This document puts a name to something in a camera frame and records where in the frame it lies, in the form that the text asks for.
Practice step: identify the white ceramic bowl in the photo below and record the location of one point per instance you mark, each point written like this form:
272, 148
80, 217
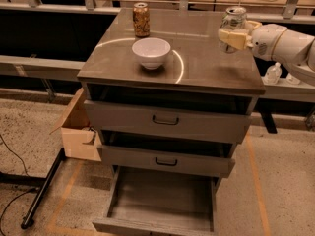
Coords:
151, 52

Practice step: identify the brown patterned drink can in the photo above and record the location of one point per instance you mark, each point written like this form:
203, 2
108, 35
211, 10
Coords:
141, 19

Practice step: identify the silver 7up can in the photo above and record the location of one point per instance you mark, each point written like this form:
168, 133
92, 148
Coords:
233, 19

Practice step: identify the cardboard box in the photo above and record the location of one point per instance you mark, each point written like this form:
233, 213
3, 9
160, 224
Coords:
79, 138

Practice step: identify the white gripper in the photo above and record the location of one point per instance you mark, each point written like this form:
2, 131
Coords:
264, 42

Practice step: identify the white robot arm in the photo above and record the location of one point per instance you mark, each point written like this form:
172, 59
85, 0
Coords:
298, 50

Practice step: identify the grey drawer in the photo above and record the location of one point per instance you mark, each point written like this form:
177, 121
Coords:
166, 161
166, 122
145, 202

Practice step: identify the black metal floor bar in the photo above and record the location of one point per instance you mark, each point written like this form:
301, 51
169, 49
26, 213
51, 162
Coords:
28, 219

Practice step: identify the grey bottom drawer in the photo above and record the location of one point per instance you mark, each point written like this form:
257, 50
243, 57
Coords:
145, 202

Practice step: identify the grey top drawer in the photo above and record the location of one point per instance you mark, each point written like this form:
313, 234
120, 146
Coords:
166, 122

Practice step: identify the clear sanitizer bottle left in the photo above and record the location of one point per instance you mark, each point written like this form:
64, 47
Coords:
273, 74

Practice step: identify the grey middle drawer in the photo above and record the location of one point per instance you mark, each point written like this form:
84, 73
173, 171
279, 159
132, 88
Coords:
166, 161

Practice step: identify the clear sanitizer bottle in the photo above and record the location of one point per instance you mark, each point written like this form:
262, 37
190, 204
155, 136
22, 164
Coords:
292, 79
273, 74

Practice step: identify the grey drawer cabinet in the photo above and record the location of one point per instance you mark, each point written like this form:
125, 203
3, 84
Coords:
196, 76

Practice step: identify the clear sanitizer bottle right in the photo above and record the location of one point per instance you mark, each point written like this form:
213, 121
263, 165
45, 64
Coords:
292, 79

